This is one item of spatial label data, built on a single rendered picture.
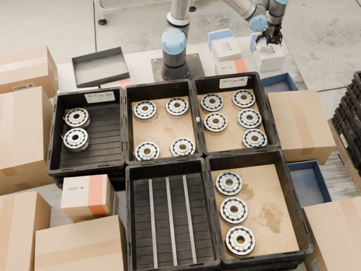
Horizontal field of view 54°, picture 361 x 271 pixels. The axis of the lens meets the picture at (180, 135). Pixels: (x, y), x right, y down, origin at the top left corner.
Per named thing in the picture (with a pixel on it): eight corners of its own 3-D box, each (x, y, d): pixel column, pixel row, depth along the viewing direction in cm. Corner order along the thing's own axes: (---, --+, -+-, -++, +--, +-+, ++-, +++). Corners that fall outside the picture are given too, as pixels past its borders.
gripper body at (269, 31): (266, 47, 176) (270, 28, 166) (261, 35, 181) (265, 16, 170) (281, 45, 176) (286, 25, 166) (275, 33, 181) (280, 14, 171)
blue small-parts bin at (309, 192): (279, 171, 155) (282, 164, 149) (312, 168, 155) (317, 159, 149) (291, 215, 144) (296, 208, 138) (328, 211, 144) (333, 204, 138)
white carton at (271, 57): (248, 46, 197) (251, 33, 189) (269, 43, 198) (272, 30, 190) (259, 72, 186) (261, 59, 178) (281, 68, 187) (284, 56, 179)
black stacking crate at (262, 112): (192, 95, 166) (191, 79, 157) (254, 88, 167) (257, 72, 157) (203, 170, 144) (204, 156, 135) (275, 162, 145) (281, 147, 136)
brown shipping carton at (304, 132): (261, 114, 172) (267, 92, 159) (307, 111, 172) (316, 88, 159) (274, 168, 156) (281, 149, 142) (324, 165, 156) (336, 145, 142)
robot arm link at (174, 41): (160, 66, 172) (159, 43, 161) (164, 48, 180) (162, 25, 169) (185, 67, 171) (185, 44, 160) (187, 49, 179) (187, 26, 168)
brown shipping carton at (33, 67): (0, 108, 181) (-16, 87, 168) (1, 78, 193) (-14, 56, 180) (59, 96, 184) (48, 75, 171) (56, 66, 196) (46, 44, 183)
